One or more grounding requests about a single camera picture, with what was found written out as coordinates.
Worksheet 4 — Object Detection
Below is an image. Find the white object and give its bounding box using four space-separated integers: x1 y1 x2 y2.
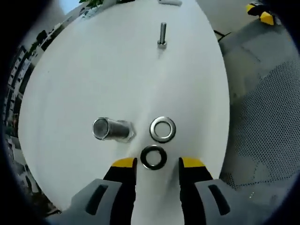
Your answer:
157 0 182 7

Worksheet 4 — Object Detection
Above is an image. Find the large threaded steel stud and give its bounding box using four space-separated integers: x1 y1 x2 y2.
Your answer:
92 116 137 144

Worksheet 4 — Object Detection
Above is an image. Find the small threaded steel stud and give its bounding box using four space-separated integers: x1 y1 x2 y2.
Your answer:
157 22 168 50

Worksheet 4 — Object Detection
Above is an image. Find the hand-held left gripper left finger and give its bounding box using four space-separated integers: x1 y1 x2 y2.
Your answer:
48 157 138 225

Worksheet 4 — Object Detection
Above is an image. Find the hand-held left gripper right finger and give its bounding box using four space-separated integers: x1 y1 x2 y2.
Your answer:
179 157 268 225

